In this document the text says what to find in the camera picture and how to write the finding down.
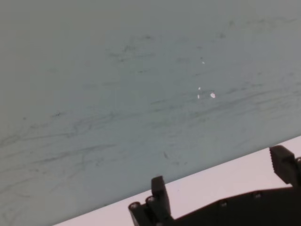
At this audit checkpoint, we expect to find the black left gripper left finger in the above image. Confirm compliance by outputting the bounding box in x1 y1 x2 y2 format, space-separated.
127 175 175 226

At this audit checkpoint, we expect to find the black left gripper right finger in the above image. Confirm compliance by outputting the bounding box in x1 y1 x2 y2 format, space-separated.
269 145 301 189

